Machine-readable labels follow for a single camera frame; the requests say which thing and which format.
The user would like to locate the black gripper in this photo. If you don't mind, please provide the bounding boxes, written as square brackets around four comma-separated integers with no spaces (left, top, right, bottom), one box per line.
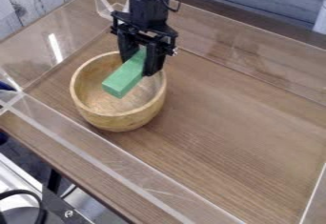
[110,0,177,76]

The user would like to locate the green rectangular block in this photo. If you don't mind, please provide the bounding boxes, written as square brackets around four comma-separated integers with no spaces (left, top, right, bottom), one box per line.
[101,49,146,98]

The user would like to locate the brown wooden bowl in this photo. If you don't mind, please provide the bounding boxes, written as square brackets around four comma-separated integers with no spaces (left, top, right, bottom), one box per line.
[69,51,166,132]

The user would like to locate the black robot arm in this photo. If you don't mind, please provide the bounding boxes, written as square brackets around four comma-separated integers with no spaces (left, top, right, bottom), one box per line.
[110,0,178,76]

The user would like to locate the black metal table leg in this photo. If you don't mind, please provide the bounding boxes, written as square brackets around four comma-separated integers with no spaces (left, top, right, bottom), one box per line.
[46,170,62,194]

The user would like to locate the clear acrylic corner bracket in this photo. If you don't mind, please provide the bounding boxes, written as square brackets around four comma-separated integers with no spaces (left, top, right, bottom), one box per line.
[94,0,128,21]

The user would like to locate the clear acrylic front wall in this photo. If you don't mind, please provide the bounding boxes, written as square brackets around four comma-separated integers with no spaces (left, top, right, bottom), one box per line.
[0,75,244,224]

